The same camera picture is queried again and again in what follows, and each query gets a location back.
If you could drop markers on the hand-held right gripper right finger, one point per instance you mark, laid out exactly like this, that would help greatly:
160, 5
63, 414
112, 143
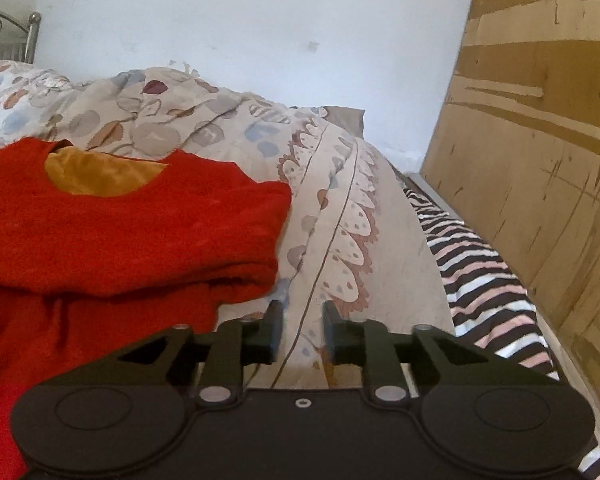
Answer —
329, 331

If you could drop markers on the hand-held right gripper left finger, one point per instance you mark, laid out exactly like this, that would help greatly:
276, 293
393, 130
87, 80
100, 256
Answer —
275, 331

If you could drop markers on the red knit sweater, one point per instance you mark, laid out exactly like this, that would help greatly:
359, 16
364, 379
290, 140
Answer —
105, 260

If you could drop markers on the floral patterned blanket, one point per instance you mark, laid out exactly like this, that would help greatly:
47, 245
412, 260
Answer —
340, 220

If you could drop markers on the zebra striped bed sheet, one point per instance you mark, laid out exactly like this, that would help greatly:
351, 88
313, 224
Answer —
485, 285

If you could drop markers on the brown pillow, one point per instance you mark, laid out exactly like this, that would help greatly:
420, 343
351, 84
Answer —
347, 119

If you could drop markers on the plywood board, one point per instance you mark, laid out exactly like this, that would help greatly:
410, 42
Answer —
540, 160

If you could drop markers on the metal bed headboard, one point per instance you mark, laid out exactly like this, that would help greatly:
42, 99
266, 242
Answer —
30, 35

